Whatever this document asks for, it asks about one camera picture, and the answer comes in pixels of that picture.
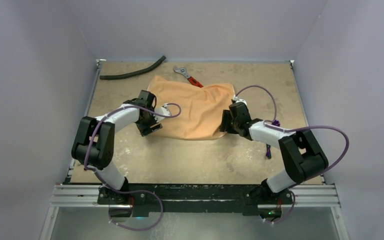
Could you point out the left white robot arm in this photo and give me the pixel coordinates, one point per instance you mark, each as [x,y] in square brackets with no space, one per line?
[94,142]

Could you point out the aluminium frame rail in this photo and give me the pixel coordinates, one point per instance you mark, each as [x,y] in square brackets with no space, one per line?
[87,196]

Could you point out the orange cloth napkin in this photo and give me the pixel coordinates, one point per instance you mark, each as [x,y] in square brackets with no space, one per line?
[201,108]

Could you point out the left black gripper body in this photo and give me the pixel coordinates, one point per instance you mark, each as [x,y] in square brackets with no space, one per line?
[148,125]

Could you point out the red handled adjustable wrench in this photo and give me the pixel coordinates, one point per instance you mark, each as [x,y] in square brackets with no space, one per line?
[191,80]

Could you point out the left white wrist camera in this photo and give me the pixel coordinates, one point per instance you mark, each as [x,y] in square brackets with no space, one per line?
[162,112]

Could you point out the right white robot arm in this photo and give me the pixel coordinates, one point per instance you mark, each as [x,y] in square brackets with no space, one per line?
[301,153]

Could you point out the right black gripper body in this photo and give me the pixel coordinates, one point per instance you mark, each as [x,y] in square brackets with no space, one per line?
[227,123]

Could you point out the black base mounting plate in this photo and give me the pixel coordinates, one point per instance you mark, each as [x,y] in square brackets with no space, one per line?
[245,199]

